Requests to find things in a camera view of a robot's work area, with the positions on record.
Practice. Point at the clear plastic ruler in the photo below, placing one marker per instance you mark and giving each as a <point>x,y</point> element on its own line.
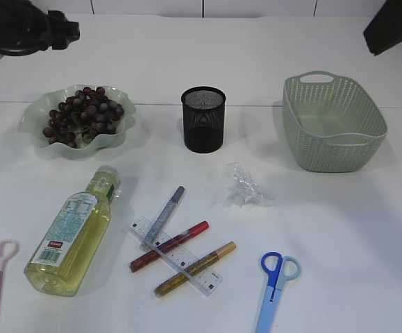
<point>172,250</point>

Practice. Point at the green wavy plastic plate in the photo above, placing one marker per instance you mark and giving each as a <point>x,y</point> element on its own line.
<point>36,116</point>

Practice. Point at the red glitter pen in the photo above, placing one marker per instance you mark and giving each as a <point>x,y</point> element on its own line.
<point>152,255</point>

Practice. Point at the green woven plastic basket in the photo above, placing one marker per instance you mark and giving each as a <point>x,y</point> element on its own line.
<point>331,127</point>

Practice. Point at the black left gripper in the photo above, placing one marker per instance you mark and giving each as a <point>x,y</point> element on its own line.
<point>63,31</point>

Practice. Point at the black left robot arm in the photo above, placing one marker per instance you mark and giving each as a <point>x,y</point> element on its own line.
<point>26,29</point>

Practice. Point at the purple artificial grape bunch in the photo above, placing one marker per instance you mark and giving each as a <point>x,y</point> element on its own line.
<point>82,117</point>

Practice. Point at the gold glitter pen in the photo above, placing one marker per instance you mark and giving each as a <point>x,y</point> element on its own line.
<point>195,271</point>

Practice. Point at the yellow tea drink bottle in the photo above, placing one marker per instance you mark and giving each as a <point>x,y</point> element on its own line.
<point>63,256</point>

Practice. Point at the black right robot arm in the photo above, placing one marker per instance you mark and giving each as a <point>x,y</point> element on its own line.
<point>385,30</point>

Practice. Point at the black mesh pen holder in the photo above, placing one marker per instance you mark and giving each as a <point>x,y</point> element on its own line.
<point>203,118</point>

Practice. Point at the blue scissors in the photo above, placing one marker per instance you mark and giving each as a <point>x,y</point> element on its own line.
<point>287,269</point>

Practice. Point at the silver glitter pen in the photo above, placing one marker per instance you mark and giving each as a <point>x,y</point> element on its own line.
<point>163,218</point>

